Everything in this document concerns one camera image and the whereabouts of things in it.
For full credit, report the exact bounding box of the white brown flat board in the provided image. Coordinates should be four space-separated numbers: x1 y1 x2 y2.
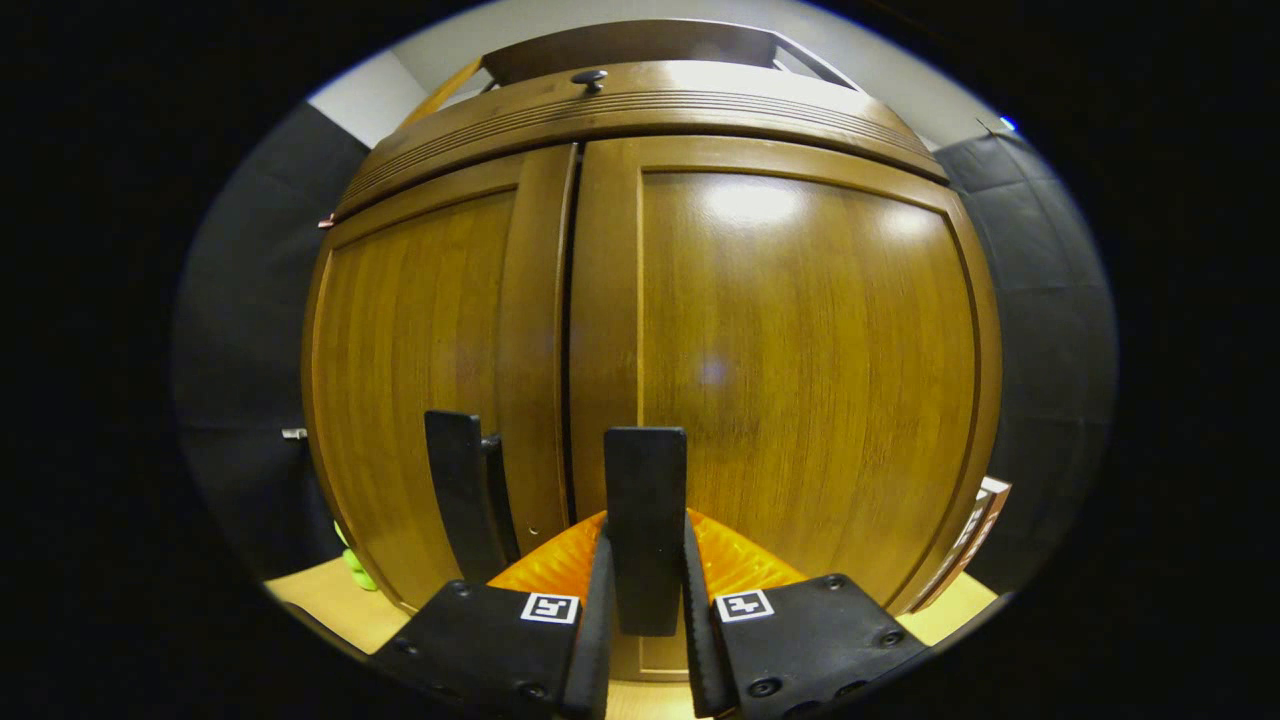
915 477 1013 611

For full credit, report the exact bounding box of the black backdrop cloth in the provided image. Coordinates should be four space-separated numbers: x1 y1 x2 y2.
172 100 371 581
932 125 1118 596

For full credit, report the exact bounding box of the wooden cabinet drawer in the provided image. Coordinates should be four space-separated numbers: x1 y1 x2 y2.
333 60 949 221

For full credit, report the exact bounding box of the wooden double-door shoe cabinet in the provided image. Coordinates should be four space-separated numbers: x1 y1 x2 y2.
303 18 1003 683

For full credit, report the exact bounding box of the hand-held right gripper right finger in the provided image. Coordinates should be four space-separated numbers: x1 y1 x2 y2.
683 508 931 720

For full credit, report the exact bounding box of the wooden cabinet door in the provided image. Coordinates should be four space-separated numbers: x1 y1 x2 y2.
303 143 579 613
567 135 1003 683

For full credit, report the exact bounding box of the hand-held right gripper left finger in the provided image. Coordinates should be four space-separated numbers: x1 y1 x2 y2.
370 510 616 720

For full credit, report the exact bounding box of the green toy frog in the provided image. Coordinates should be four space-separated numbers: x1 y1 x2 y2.
335 520 379 593

